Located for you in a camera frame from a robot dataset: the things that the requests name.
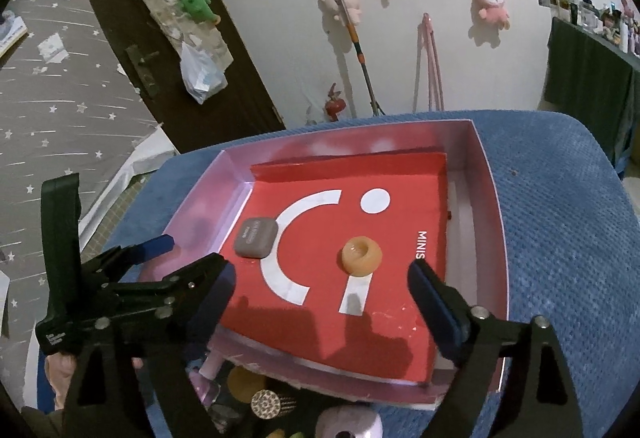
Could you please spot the row of bottles and toys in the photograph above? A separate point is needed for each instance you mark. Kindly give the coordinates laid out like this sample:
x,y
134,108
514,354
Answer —
x,y
610,23

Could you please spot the grey rounded case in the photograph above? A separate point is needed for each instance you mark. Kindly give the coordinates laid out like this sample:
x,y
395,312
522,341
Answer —
x,y
255,238

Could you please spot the dark green covered table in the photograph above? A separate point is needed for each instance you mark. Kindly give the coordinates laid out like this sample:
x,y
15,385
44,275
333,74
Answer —
x,y
585,78

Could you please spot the clear plastic bag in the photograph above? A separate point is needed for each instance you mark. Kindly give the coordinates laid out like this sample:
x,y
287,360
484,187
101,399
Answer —
x,y
202,73

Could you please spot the small printed paper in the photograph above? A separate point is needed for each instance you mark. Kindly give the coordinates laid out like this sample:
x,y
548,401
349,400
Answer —
x,y
52,47

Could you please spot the grey star patterned sheet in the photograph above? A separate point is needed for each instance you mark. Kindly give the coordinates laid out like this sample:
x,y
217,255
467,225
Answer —
x,y
50,118

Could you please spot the book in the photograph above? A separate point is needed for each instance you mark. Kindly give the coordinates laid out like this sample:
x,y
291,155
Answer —
x,y
10,33

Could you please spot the pink cardboard box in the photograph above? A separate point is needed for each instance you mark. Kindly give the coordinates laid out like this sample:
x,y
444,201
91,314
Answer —
x,y
220,198

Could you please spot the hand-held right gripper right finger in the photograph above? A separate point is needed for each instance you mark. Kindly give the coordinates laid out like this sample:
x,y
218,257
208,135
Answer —
x,y
442,313

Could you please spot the clear plastic bags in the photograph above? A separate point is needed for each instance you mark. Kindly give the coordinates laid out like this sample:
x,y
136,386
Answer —
x,y
165,15

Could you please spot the red hanging toy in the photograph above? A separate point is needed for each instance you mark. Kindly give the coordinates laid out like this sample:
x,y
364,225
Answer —
x,y
334,105

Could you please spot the pink hanger stick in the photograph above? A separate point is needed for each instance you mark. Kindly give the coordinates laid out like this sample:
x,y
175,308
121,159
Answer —
x,y
430,63

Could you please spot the green hanging plush toy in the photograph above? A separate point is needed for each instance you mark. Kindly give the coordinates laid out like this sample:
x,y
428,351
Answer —
x,y
195,3

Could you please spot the red cardboard insert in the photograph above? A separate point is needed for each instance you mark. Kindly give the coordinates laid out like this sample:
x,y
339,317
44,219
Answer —
x,y
325,318

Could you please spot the dark brown door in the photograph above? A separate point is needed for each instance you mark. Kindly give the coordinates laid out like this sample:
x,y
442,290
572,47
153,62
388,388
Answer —
x,y
240,83

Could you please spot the orange round compact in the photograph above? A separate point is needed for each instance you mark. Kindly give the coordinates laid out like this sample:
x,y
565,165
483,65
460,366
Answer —
x,y
245,383

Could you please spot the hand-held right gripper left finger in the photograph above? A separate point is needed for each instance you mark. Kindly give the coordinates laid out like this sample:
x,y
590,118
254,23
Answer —
x,y
217,290

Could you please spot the gold studded disc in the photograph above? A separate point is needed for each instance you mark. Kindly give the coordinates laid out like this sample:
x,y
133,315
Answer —
x,y
267,403

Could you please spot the white paper sheet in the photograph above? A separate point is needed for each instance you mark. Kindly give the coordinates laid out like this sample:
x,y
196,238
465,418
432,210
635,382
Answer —
x,y
140,158

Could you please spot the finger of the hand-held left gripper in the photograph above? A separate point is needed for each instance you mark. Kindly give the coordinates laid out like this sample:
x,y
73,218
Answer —
x,y
152,245

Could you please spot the person's left hand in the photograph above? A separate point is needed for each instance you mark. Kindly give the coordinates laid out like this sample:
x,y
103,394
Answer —
x,y
57,378

